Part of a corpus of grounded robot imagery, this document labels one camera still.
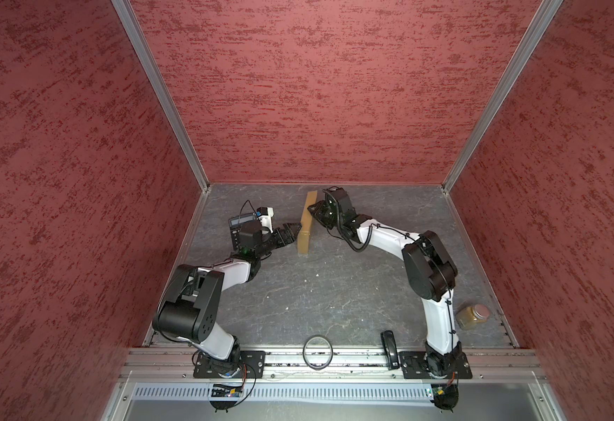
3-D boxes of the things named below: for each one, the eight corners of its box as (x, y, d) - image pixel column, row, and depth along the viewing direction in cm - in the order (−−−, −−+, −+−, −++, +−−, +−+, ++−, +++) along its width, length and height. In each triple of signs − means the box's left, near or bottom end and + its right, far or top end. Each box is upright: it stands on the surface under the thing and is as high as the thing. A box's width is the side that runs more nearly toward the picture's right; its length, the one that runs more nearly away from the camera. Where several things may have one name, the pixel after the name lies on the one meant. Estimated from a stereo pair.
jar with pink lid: (458, 329, 83) (476, 318, 74) (453, 315, 86) (470, 303, 77) (473, 329, 83) (492, 318, 74) (467, 315, 86) (486, 303, 77)
